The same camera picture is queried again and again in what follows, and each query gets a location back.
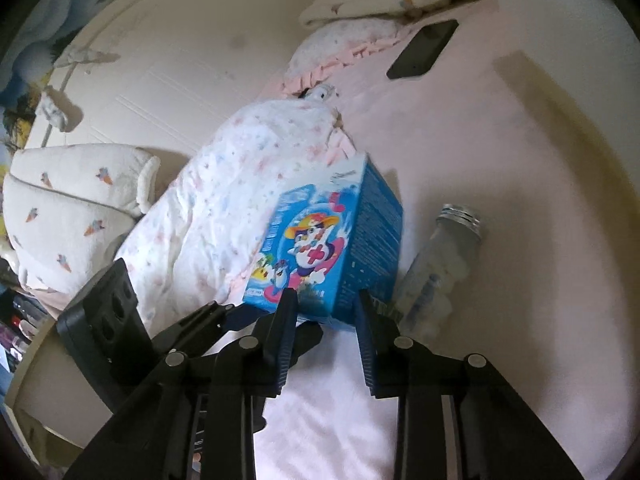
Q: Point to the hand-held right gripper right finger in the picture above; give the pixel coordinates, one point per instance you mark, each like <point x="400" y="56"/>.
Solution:
<point x="367" y="345"/>

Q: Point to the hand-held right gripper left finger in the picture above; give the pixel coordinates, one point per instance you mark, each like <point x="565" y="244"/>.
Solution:
<point x="282" y="340"/>

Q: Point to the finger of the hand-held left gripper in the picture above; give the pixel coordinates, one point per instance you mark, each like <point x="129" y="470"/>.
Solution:
<point x="245" y="317"/>
<point x="307" y="335"/>

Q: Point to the blue cartoon print carton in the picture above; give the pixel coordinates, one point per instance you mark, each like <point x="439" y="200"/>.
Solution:
<point x="325" y="240"/>

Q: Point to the clear plastic bottle metal cap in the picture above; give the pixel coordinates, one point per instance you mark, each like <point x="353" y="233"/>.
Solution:
<point x="440" y="270"/>

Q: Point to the dark cluttered items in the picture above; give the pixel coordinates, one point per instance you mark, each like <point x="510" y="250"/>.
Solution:
<point x="15" y="320"/>

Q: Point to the white floral quilt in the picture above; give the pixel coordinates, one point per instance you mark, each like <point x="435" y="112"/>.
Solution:
<point x="210" y="200"/>

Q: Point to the white ice-cream print pillow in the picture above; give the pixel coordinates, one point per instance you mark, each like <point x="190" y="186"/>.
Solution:
<point x="65" y="210"/>

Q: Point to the white fabric ornament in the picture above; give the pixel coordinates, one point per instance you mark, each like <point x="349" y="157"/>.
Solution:
<point x="85" y="55"/>
<point x="57" y="110"/>

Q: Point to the small white plush toy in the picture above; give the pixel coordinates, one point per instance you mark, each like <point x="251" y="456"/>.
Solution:
<point x="321" y="93"/>

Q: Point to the white bed headboard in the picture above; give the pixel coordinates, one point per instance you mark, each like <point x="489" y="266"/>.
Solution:
<point x="175" y="60"/>

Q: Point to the floral pillow with pink ruffle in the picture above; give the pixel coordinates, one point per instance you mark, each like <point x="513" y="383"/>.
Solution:
<point x="345" y="42"/>

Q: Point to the black smartphone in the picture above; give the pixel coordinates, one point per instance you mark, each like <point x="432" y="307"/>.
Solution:
<point x="422" y="50"/>

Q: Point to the cream bed frame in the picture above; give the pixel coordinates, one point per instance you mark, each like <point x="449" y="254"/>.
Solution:
<point x="45" y="390"/>

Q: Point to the blue landscape wall mural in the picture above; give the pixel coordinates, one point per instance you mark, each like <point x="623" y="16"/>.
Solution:
<point x="60" y="10"/>

